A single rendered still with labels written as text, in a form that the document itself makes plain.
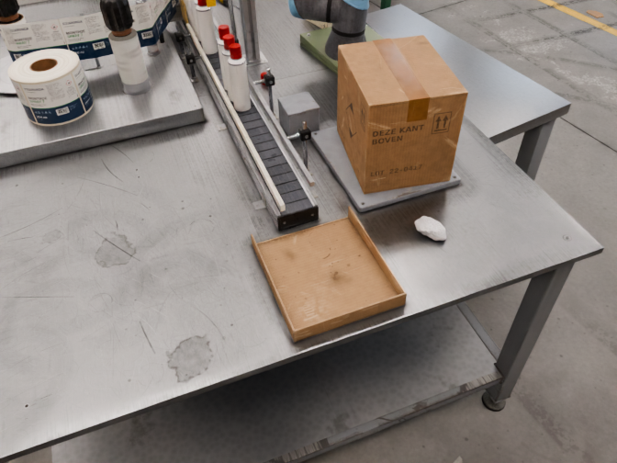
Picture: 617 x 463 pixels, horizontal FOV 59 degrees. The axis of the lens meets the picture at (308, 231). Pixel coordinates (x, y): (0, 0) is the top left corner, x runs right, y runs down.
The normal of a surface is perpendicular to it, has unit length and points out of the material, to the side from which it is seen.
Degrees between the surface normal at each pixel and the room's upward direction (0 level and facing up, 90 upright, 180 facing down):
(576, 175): 0
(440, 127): 90
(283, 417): 1
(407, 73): 0
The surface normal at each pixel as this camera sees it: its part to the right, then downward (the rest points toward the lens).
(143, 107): -0.03, -0.70
